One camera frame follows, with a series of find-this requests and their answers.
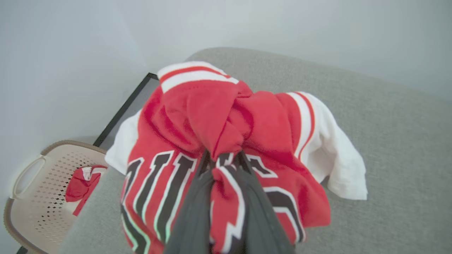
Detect red and white garment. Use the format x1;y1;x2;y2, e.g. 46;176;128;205
65;165;108;216

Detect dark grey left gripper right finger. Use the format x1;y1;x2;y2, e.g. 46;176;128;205
233;151;296;254

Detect grey fabric covered table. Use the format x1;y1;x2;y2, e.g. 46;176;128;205
58;47;452;254

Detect red basketball jersey white sleeves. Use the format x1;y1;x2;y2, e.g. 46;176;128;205
105;61;368;254

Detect black framed grey panel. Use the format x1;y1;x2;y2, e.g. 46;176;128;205
93;72;160;150

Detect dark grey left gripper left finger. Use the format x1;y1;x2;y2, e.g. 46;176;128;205
164;150;215;254

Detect beige perforated laundry basket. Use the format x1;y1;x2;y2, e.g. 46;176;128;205
4;140;108;254

